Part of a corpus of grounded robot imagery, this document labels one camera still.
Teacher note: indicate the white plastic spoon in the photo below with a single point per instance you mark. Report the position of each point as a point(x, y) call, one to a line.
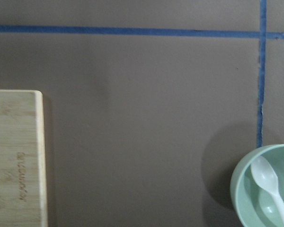
point(266, 178)

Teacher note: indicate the mint green bowl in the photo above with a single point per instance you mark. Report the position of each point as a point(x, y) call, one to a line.
point(254, 206)

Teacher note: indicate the bamboo cutting board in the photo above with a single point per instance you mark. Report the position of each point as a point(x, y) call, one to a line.
point(23, 191)

